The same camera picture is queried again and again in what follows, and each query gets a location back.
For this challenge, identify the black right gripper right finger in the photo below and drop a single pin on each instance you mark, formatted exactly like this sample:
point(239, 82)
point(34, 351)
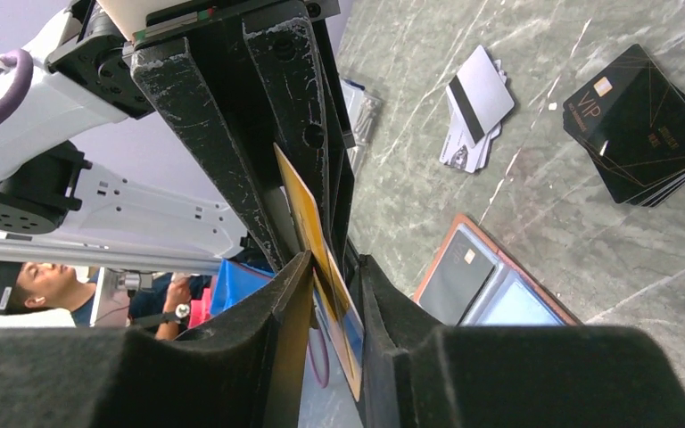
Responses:
point(418, 372)

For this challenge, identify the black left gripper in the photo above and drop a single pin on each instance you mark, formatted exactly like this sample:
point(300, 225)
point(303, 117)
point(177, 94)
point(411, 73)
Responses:
point(292, 54)

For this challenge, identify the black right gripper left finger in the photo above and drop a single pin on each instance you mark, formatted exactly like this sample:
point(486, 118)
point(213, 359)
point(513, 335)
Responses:
point(243, 368)

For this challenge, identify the orange VIP card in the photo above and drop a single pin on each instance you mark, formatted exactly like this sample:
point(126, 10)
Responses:
point(339, 315)

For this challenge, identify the brown leather card holder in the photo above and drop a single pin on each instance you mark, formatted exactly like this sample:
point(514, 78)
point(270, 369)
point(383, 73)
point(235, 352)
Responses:
point(511, 297)

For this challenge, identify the silver magnetic stripe card stack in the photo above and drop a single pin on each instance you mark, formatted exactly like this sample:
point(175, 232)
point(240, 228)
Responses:
point(479, 100)

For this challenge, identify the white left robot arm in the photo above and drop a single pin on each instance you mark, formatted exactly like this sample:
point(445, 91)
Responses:
point(149, 135)

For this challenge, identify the black VIP card stack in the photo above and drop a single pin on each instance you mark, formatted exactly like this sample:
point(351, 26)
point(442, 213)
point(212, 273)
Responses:
point(630, 120)

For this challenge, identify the seated person in background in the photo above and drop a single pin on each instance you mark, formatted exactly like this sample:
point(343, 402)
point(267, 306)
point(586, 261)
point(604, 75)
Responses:
point(43, 286)

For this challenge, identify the clear plastic screw box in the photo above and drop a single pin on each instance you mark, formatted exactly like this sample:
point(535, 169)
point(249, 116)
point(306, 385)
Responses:
point(363, 110)

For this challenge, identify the aluminium frame rail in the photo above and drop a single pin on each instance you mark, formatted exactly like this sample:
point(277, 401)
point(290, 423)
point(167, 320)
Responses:
point(17, 248)

